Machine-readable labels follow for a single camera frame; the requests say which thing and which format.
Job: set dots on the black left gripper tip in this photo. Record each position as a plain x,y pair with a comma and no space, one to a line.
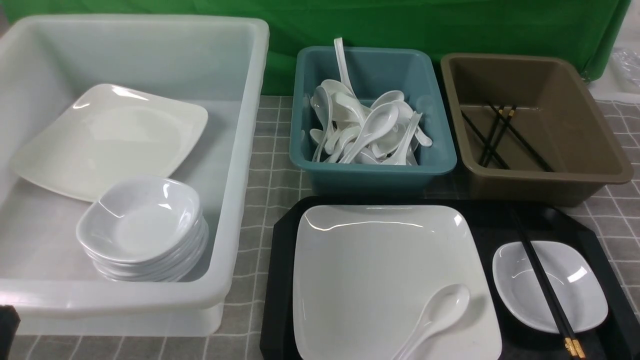
9,323

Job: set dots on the white square plate in tub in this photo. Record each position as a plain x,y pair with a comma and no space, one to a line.
110,134

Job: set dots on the small white bowl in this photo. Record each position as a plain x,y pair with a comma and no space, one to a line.
571,277

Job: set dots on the brown plastic bin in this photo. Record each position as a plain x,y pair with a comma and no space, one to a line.
555,113

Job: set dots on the clear plastic bag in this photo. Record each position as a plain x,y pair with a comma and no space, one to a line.
625,63

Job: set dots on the black serving tray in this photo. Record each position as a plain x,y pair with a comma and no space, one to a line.
491,225

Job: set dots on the top bowl of stack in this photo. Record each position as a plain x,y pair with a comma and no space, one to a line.
139,219

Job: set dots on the upright white spoon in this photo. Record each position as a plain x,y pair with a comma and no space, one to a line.
339,50

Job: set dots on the long black chopstick in bin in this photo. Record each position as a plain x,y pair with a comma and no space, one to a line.
507,125

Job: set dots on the black chopstick gold tip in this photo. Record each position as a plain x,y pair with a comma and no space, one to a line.
492,140

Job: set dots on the stack of white bowls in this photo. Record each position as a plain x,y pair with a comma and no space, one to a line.
170,268

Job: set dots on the white square rice plate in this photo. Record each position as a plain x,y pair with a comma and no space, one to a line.
363,274

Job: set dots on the teal plastic bin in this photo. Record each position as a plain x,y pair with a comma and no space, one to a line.
372,72

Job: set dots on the large front white spoon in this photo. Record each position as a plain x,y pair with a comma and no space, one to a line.
377,124

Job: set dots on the large white plastic tub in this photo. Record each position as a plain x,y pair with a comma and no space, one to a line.
47,63

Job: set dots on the grey checked tablecloth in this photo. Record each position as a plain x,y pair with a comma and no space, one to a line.
274,185

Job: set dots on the green backdrop cloth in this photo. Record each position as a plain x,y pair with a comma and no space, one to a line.
581,32

